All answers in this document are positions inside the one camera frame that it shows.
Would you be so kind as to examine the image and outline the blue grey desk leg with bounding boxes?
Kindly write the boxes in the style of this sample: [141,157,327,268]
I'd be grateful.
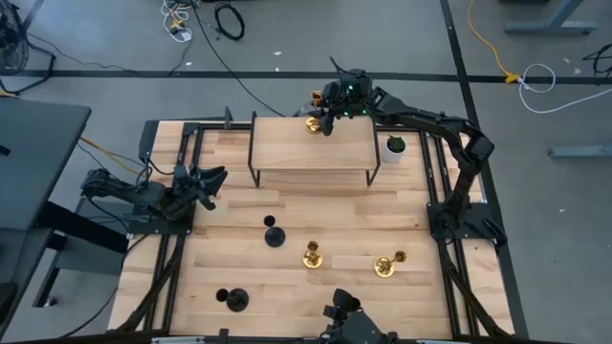
[548,144,612,160]
[504,0,600,36]

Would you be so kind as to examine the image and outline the gold brass candlestick holder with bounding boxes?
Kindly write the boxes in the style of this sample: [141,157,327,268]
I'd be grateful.
[301,240,325,270]
[372,249,408,279]
[305,90,326,136]

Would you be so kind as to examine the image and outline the tall black candlestick holder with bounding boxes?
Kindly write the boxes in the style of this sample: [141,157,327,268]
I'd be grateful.
[214,287,251,313]
[263,214,287,248]

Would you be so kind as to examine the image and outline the white pot with green plant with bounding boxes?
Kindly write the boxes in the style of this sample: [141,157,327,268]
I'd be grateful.
[382,135,408,165]

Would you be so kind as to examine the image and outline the dark grey side table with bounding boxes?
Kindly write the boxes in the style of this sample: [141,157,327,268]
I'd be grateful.
[0,97,93,335]

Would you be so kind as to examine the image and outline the long black floor cable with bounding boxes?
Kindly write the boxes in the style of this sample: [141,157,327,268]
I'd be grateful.
[189,0,300,118]

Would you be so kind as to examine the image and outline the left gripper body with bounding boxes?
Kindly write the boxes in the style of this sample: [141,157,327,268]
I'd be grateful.
[169,163,206,220]

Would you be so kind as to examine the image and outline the black floor fan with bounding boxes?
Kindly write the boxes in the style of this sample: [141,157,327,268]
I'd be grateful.
[0,0,57,97]

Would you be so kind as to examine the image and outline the white and yellow cable bundle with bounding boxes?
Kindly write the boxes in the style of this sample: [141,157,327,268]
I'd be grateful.
[160,0,194,45]

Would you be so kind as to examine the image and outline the black aluminium table frame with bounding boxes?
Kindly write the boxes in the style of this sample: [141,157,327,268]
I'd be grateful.
[114,118,530,344]

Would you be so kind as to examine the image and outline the thin yellow cable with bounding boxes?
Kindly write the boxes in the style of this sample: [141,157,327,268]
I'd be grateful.
[78,136,145,176]

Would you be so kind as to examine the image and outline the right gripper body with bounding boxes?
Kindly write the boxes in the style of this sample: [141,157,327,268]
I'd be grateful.
[321,68,375,120]

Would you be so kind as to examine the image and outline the coiled black cable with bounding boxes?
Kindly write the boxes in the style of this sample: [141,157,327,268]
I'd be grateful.
[212,1,247,42]

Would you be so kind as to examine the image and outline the wooden shelf riser black legs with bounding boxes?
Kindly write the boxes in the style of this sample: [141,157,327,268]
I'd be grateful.
[247,110,383,188]

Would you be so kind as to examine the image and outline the yellow extension cable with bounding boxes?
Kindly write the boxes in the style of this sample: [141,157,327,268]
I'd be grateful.
[467,0,521,85]

